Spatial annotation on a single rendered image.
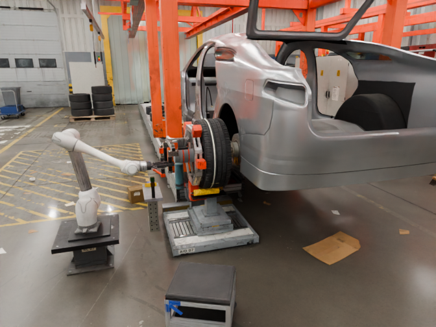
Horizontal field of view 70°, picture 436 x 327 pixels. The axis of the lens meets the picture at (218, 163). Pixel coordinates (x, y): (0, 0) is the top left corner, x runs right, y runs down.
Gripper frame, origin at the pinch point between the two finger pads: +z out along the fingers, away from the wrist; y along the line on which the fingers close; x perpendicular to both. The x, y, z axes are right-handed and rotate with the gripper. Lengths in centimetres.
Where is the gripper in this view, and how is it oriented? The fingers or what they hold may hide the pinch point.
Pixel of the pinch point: (170, 163)
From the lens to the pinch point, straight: 275.4
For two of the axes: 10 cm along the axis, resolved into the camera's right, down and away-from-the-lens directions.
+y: 2.8, 2.8, -9.2
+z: 9.6, -0.8, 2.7
